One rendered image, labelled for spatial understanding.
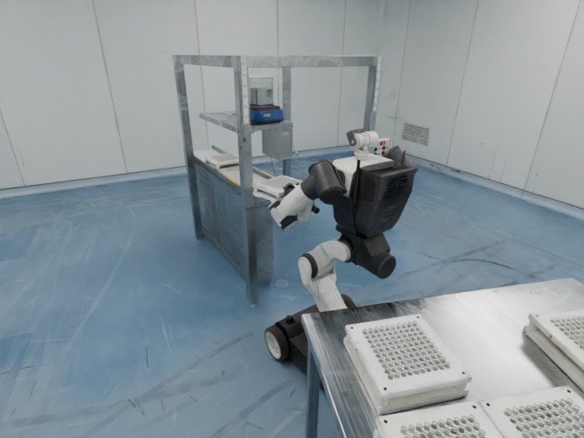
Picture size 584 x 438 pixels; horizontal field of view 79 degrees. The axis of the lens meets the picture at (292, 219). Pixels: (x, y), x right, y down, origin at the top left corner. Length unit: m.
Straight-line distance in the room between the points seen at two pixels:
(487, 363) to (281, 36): 5.30
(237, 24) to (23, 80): 2.70
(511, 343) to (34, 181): 5.25
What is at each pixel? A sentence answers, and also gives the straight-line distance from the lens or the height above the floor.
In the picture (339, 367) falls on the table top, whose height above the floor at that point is 0.82.
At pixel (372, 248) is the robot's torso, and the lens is 1.58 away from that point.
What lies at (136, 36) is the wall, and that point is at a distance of 5.31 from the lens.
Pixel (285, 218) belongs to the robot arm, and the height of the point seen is 0.98.
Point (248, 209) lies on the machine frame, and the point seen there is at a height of 0.75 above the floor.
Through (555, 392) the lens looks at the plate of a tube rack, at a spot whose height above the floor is 0.89.
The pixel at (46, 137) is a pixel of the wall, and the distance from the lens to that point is 5.39.
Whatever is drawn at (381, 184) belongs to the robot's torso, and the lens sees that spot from 1.38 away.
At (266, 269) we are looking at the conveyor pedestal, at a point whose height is 0.13.
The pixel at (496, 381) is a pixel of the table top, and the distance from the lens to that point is 1.18.
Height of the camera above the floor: 1.61
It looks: 25 degrees down
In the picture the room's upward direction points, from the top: straight up
